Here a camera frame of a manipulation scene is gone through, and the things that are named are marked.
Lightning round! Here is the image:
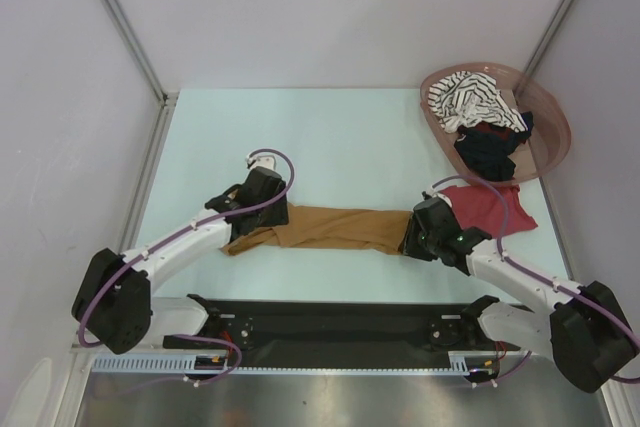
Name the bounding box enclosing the red tank top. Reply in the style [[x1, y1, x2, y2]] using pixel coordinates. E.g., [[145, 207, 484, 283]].
[[439, 185, 538, 238]]

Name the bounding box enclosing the mustard yellow tank top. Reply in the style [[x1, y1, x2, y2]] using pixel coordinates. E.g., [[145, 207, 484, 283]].
[[222, 204, 411, 256]]

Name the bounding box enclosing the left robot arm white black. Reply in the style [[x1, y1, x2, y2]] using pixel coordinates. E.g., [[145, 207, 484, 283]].
[[71, 166, 291, 354]]

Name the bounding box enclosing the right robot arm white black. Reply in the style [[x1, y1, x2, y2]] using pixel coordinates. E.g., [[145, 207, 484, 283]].
[[401, 196, 639, 393]]

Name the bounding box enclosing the black white striped tank top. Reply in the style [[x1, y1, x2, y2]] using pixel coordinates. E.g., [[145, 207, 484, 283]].
[[426, 71, 528, 133]]

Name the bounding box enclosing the pink translucent laundry basket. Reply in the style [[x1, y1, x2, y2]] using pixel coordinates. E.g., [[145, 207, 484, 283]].
[[420, 62, 571, 187]]

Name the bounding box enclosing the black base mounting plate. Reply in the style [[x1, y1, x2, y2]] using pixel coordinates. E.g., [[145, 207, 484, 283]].
[[163, 295, 517, 371]]

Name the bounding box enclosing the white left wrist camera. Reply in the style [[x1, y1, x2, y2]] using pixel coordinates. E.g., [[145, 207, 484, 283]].
[[246, 154, 277, 171]]

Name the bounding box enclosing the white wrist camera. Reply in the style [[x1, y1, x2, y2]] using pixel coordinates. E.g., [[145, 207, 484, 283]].
[[246, 154, 277, 171], [422, 189, 453, 208]]

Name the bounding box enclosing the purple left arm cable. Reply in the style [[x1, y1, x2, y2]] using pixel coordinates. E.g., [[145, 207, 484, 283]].
[[77, 148, 296, 391]]

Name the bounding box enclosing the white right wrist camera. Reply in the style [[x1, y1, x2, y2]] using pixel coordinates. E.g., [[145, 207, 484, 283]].
[[422, 189, 453, 208]]

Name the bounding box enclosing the left aluminium corner post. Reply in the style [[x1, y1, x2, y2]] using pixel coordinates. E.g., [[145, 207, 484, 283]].
[[74, 0, 169, 101]]

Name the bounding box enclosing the aluminium corner post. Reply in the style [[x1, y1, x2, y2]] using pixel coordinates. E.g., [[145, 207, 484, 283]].
[[524, 0, 578, 77], [74, 0, 169, 101]]

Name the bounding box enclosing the grey slotted cable duct right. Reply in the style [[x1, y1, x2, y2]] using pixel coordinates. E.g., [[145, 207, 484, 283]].
[[448, 350, 501, 376]]

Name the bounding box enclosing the grey slotted cable duct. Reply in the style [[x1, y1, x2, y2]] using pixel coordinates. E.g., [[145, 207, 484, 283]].
[[92, 354, 228, 375], [448, 350, 501, 376]]

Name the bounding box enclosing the grey slotted cable duct left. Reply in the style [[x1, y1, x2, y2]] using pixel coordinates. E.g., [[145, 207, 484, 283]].
[[92, 354, 228, 375]]

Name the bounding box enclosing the right aluminium corner post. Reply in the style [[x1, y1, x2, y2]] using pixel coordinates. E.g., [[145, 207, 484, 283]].
[[524, 0, 578, 77]]

